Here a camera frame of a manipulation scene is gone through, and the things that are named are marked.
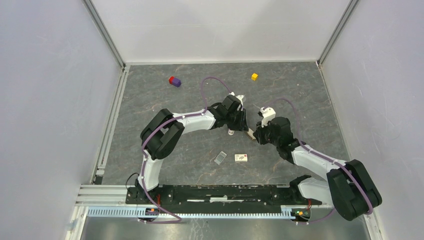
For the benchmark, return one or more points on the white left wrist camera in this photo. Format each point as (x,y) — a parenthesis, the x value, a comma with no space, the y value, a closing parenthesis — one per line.
(241,99)

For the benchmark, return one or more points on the red and purple block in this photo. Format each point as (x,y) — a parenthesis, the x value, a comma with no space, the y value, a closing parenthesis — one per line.
(175,81)

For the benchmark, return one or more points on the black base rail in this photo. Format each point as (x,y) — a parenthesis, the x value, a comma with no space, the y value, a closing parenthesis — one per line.
(220,199)

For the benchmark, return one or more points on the staple tray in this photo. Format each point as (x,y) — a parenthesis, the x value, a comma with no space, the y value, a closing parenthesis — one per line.
(220,158)

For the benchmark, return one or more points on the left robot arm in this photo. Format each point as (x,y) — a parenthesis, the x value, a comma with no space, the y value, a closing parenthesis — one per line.
(160,137)

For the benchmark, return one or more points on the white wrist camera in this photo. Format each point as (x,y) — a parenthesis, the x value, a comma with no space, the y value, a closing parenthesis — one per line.
(267,114)
(241,99)

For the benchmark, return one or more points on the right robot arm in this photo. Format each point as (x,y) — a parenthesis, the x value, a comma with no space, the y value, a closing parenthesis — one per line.
(344,185)

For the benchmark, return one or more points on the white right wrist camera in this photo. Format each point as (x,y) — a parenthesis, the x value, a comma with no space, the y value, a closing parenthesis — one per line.
(267,114)

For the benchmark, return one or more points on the yellow cube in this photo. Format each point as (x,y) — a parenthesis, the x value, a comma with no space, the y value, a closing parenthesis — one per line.
(254,76)

